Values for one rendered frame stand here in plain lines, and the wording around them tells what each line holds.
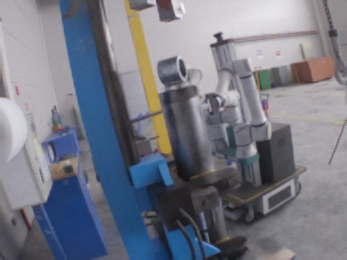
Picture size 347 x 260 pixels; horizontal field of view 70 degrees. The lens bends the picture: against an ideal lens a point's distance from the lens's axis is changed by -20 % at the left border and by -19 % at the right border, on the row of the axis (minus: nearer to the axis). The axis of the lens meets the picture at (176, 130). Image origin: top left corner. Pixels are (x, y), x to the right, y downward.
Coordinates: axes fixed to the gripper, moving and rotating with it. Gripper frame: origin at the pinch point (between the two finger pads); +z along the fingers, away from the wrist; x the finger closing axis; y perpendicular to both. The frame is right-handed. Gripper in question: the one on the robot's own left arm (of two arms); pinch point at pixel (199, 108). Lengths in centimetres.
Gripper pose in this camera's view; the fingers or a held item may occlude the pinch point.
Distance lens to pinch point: 173.9
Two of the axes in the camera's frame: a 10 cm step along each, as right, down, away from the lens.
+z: -7.5, 2.9, -5.9
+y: 6.1, 0.0, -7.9
